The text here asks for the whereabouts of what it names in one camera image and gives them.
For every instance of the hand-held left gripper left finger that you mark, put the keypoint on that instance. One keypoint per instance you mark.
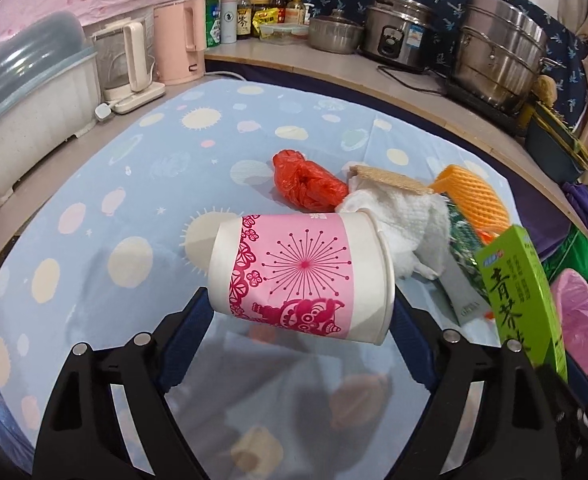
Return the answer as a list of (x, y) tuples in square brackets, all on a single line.
[(186, 340)]

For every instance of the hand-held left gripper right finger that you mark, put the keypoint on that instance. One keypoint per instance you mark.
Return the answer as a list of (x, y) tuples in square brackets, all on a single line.
[(411, 340)]

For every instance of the pink-lined waste bin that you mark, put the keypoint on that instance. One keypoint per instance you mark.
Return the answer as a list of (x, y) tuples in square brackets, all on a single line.
[(576, 315)]

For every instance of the green tea carton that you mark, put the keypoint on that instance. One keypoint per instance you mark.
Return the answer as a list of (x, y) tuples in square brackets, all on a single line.
[(519, 305)]

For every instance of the green silver snack wrapper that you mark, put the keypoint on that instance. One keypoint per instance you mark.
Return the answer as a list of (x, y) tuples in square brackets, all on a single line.
[(461, 240)]

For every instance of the white paper towel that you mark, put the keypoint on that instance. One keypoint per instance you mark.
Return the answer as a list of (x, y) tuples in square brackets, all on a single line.
[(414, 225)]

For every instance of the pink patterned paper cup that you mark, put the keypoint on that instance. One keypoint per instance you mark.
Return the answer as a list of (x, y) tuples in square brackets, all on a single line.
[(299, 275)]

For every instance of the orange foam fruit net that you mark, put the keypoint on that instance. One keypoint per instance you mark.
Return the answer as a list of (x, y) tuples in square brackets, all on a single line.
[(469, 192)]

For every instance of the brown scouring pad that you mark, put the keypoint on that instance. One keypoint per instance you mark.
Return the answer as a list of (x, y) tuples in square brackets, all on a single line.
[(389, 178)]

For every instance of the red plastic bag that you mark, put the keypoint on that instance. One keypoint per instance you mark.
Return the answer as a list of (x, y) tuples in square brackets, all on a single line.
[(309, 180)]

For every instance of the green plastic bag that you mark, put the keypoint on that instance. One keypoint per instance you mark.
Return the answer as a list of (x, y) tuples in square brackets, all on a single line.
[(581, 255)]

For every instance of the blue printed tablecloth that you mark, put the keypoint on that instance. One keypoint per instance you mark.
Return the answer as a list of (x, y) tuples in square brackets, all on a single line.
[(124, 185)]

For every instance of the purple bedsheet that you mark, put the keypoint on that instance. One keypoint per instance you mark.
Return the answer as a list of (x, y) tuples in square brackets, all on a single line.
[(534, 220)]

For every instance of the purple cloth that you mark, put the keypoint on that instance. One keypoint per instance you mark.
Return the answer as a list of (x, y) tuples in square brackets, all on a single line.
[(584, 205)]

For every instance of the stacked teal basins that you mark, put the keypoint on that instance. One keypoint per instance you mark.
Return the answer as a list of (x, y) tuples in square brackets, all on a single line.
[(549, 150)]

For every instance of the black induction cooker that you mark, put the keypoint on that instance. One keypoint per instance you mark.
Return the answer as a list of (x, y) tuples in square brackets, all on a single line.
[(504, 117)]

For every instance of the white power plug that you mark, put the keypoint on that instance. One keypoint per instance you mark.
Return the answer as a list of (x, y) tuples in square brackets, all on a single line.
[(105, 111)]

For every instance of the white dish rack blue lid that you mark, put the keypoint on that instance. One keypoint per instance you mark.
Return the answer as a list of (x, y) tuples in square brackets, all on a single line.
[(34, 125)]

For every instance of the loofah sponge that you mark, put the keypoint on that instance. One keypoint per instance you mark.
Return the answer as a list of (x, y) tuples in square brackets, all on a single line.
[(544, 90)]

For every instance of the pink electric kettle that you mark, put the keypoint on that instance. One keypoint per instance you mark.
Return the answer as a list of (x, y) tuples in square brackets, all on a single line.
[(174, 45)]

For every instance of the steel steamer pot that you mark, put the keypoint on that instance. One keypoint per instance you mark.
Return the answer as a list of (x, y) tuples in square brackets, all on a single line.
[(499, 55)]

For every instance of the steel rice cooker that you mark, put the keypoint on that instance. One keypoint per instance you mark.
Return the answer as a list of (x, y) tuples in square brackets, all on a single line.
[(399, 35)]

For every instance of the small steel pot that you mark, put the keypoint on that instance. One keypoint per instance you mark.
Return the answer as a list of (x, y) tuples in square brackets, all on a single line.
[(334, 35)]

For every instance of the white bottle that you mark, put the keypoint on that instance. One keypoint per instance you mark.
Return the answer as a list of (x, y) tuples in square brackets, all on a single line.
[(228, 22)]

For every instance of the glass food container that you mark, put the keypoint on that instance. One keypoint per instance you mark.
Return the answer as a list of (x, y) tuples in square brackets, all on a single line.
[(284, 34)]

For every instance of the dark soy sauce bottle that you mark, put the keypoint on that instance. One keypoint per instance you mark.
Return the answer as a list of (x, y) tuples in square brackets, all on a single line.
[(244, 20)]

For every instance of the yellow packet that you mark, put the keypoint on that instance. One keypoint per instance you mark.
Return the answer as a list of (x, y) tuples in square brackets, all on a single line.
[(264, 22)]

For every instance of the pump bottle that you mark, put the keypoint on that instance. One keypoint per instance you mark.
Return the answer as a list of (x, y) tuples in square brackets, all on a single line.
[(296, 10)]

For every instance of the dark glass bottle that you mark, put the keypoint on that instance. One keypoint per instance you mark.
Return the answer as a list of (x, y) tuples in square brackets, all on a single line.
[(277, 2)]

